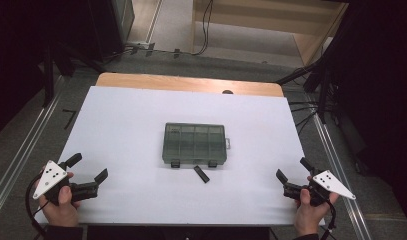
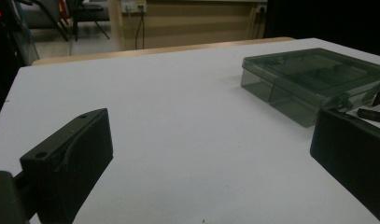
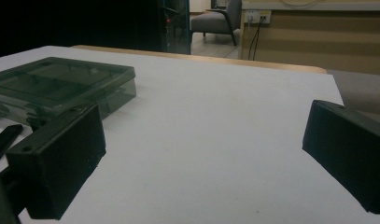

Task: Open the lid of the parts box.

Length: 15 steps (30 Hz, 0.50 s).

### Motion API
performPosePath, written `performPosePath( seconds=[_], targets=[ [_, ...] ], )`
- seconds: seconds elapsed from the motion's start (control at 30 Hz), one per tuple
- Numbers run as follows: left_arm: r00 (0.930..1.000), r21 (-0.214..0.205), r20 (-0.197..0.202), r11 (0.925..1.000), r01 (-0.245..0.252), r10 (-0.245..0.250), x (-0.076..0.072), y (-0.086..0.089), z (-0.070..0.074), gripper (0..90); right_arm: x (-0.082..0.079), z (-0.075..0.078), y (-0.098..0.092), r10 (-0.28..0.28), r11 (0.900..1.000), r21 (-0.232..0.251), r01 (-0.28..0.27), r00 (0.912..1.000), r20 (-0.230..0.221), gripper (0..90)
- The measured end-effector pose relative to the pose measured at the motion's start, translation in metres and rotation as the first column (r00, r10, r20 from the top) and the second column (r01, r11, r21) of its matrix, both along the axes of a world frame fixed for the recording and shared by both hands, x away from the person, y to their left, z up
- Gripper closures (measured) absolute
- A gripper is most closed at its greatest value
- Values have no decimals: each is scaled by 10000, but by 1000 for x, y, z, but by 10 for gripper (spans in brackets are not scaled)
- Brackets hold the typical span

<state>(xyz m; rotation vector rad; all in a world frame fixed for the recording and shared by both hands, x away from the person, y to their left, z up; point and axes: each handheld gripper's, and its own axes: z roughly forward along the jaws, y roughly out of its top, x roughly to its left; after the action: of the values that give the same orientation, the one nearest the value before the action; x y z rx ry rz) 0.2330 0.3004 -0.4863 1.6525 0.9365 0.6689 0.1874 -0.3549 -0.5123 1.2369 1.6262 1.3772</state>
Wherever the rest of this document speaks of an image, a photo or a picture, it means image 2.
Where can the white wall power outlet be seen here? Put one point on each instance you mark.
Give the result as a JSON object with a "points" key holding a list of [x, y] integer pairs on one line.
{"points": [[133, 5]]}

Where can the smoke grey plastic organizer box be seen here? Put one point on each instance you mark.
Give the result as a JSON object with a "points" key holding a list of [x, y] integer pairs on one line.
{"points": [[302, 77]]}

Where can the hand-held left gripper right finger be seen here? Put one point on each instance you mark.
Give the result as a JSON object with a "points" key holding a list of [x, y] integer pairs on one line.
{"points": [[352, 155]]}

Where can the dark equipment rack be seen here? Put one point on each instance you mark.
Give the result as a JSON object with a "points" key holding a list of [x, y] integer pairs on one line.
{"points": [[4, 46]]}

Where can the black metal stand legs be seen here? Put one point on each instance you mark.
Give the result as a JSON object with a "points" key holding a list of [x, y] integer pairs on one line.
{"points": [[85, 15]]}

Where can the wooden cabinet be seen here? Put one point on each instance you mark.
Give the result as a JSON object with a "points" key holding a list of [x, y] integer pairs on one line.
{"points": [[194, 25]]}

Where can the black curtain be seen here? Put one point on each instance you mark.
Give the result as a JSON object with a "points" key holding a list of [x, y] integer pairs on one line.
{"points": [[327, 18]]}

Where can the wooden table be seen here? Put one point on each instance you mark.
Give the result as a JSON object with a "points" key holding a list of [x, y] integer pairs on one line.
{"points": [[147, 51]]}

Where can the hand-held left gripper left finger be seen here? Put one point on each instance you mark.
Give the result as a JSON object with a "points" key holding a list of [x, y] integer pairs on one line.
{"points": [[69, 168]]}

